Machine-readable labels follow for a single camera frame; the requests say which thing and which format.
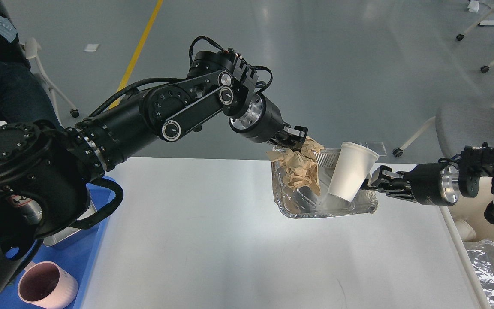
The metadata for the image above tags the square stainless steel tray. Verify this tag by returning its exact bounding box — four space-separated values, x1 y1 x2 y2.
43 200 96 248

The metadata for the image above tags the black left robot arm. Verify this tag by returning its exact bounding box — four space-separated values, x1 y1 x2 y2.
0 36 308 293

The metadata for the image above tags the aluminium foil container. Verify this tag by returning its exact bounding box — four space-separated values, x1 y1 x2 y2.
272 148 378 219

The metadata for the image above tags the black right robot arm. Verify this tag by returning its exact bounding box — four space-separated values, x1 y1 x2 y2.
361 142 494 225

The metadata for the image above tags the brown paper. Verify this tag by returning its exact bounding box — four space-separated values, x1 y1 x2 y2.
266 136 324 196

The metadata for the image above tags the seated person in black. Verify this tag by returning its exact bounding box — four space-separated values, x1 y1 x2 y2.
0 7 62 130

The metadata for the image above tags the white paper cup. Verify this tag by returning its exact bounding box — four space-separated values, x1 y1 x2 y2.
328 142 379 202

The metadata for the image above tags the white plastic bin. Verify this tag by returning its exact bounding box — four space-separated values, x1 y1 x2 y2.
443 178 494 309

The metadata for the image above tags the clear floor plate right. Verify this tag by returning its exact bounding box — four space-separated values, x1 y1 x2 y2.
367 142 388 157

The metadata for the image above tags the blue plastic tray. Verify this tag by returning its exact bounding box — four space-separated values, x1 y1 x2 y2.
0 176 117 309

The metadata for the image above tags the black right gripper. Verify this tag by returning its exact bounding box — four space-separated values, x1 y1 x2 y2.
360 162 460 206

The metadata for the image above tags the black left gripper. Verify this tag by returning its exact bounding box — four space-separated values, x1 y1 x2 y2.
229 94 308 151

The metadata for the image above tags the pink ribbed mug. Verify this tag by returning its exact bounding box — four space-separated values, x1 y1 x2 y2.
17 261 79 309

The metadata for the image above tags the grey office chair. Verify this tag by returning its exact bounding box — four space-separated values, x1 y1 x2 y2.
392 103 494 157

